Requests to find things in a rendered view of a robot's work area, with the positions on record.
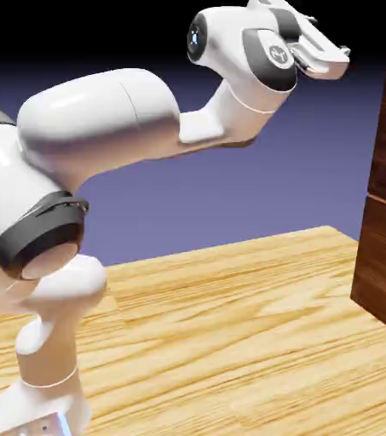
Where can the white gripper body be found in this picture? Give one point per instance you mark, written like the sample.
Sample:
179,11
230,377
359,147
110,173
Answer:
330,59

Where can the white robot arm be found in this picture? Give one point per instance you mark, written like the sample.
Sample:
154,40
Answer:
87,112

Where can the dark wood cabinet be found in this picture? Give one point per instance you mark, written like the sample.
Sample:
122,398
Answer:
385,201

